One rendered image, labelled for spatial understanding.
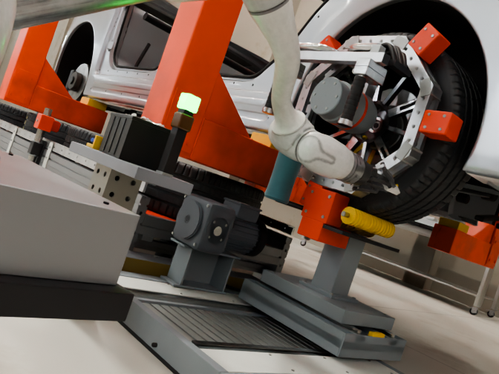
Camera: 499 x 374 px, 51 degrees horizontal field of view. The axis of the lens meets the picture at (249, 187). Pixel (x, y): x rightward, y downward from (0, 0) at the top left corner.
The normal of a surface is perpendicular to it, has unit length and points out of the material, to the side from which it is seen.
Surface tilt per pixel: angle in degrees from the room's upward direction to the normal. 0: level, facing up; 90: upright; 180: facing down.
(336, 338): 90
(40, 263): 90
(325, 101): 90
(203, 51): 90
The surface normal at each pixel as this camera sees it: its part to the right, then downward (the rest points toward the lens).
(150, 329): -0.71, -0.25
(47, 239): 0.71, 0.24
